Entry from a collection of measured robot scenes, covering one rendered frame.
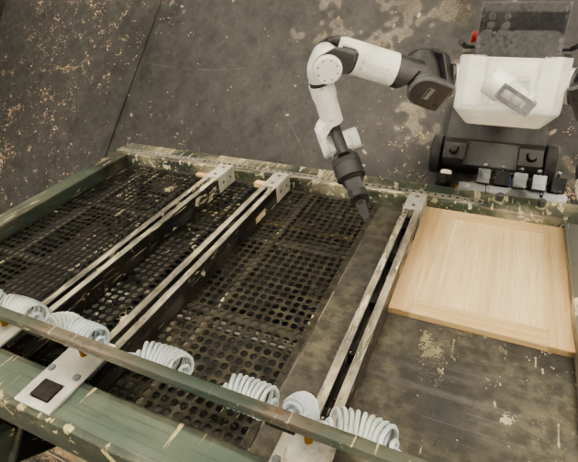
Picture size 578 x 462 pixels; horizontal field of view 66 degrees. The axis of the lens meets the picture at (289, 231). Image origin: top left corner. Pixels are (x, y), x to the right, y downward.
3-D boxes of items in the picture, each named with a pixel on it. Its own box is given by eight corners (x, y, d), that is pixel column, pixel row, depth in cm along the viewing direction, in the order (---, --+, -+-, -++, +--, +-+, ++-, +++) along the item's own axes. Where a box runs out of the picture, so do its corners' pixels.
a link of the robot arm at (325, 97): (319, 126, 129) (298, 62, 117) (317, 109, 137) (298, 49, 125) (355, 115, 127) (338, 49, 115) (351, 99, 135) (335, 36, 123)
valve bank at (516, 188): (571, 181, 174) (587, 167, 152) (564, 217, 174) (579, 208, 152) (439, 165, 193) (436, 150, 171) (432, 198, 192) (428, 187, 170)
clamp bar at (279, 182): (294, 190, 182) (292, 133, 169) (66, 445, 93) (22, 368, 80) (272, 186, 185) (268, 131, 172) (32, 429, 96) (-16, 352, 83)
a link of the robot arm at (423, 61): (399, 39, 123) (444, 54, 126) (385, 66, 131) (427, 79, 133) (402, 67, 117) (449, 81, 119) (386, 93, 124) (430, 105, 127)
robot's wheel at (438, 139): (437, 135, 248) (433, 133, 229) (446, 136, 246) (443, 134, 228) (430, 171, 251) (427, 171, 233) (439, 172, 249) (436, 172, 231)
